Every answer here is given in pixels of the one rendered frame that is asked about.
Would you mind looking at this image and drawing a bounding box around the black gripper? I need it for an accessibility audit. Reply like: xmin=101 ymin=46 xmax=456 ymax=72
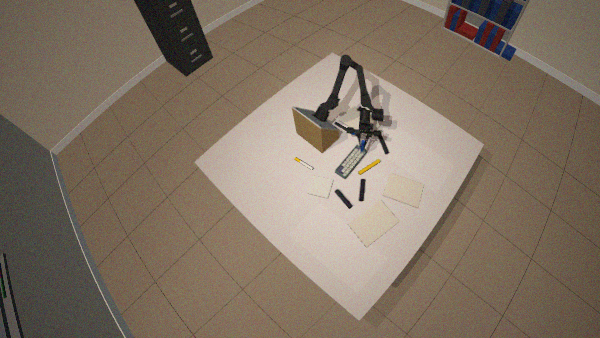
xmin=346 ymin=118 xmax=381 ymax=149

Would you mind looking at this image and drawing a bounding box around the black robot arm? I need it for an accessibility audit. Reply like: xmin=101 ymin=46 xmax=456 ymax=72
xmin=313 ymin=55 xmax=384 ymax=131

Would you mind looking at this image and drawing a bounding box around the black cylinder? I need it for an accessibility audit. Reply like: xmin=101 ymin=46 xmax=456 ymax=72
xmin=378 ymin=136 xmax=389 ymax=155
xmin=358 ymin=179 xmax=365 ymax=201
xmin=335 ymin=189 xmax=353 ymax=209

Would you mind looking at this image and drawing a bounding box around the beige sheet of paper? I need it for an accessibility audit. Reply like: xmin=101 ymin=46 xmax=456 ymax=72
xmin=339 ymin=105 xmax=383 ymax=132
xmin=348 ymin=200 xmax=399 ymax=248

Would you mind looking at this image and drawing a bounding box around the dark grey keyboard with keys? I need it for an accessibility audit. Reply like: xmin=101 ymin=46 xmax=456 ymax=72
xmin=335 ymin=145 xmax=367 ymax=179

